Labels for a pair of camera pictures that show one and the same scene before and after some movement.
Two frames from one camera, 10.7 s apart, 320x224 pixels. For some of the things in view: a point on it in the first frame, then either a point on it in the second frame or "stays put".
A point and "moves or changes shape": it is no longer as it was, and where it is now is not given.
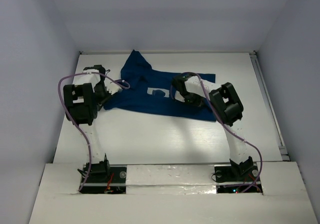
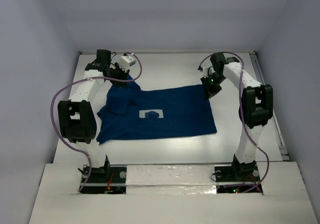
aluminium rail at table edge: x=282 y=146 stays put
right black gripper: x=200 y=101 → x=210 y=91
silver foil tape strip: x=170 y=179 stays put
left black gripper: x=102 y=94 → x=119 y=76
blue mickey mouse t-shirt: x=146 y=91 moves or changes shape
